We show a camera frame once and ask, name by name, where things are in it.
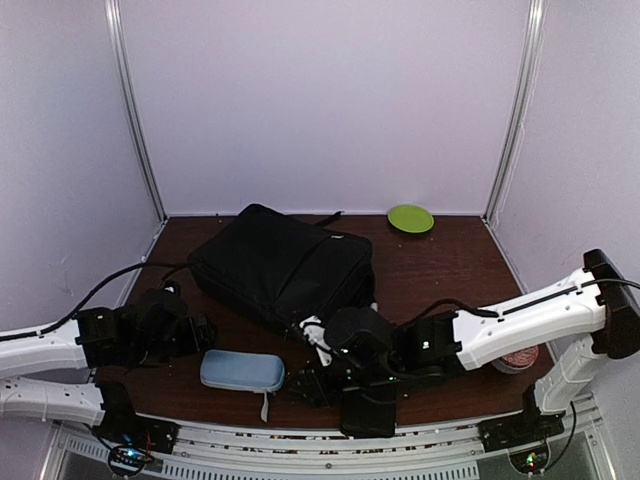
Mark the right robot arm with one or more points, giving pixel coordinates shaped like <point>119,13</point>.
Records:
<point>595,305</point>

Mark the red patterned white bowl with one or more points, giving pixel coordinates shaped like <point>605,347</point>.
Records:
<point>517,362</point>

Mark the black case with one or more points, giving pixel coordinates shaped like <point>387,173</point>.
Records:
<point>370,413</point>

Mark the green plate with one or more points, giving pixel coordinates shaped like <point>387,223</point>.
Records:
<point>411,219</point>

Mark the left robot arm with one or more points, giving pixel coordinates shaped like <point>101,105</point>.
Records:
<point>87,338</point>

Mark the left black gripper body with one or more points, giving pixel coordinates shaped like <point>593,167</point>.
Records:
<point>189,345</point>

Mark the left aluminium frame post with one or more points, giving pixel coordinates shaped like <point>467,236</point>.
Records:
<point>117,37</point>

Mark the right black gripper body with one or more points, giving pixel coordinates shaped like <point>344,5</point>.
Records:
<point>315,383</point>

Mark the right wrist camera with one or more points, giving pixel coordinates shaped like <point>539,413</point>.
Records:
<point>358,336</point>

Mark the light blue zipper case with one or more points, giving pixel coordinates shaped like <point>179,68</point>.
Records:
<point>244,372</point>

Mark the aluminium frame post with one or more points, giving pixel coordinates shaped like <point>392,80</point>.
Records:
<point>522,97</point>
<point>117,37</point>

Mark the front aluminium rail base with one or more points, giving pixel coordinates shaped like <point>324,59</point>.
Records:
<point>221,437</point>

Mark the right aluminium frame post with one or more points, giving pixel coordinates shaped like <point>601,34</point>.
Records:
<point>522,97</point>

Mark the black student bag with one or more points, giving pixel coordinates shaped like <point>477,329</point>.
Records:
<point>278,271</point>

